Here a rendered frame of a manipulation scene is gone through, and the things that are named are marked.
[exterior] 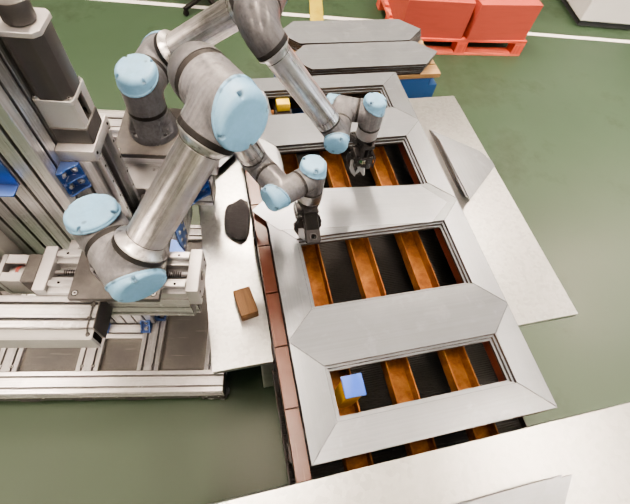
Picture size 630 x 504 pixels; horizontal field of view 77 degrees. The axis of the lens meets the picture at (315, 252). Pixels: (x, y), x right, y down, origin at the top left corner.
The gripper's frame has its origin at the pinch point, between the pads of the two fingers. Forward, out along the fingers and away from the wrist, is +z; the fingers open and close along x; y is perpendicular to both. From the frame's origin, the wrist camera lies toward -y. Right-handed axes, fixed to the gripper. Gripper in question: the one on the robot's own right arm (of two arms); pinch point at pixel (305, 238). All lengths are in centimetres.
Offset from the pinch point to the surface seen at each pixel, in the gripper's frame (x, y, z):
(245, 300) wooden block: 22.9, -14.0, 12.4
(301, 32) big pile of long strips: -22, 122, 0
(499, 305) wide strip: -59, -35, 1
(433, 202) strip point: -52, 10, 1
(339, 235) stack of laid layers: -12.6, 0.8, 1.8
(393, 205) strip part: -35.9, 10.3, 0.6
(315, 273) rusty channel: -4.2, -5.1, 17.2
